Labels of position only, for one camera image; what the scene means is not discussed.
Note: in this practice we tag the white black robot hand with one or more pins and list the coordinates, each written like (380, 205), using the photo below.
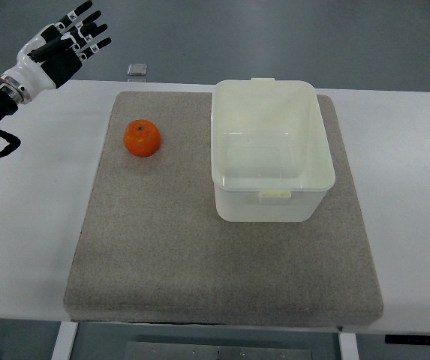
(55, 54)

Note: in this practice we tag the orange fruit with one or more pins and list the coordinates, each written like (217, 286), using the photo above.
(142, 138)

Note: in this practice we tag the white plastic box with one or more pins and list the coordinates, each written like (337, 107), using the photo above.
(270, 156)

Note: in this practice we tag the grey fabric mat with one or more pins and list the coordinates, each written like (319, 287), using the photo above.
(153, 249)

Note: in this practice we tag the white table leg left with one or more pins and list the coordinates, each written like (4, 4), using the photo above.
(65, 341)

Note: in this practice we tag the white table leg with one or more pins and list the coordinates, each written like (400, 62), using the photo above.
(65, 341)
(348, 346)

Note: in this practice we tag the white table leg right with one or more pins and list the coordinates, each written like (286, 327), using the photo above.
(348, 346)

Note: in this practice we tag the black table control panel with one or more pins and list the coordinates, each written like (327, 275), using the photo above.
(404, 339)

